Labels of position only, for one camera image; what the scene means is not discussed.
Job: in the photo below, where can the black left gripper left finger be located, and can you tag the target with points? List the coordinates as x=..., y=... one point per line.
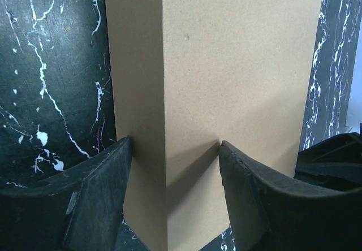
x=77, y=209

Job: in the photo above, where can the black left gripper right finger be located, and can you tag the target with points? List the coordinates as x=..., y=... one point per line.
x=272, y=211

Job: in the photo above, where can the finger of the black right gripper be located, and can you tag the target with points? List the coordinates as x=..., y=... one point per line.
x=334, y=163

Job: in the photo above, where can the brown cardboard box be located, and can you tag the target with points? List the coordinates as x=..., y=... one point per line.
x=188, y=74

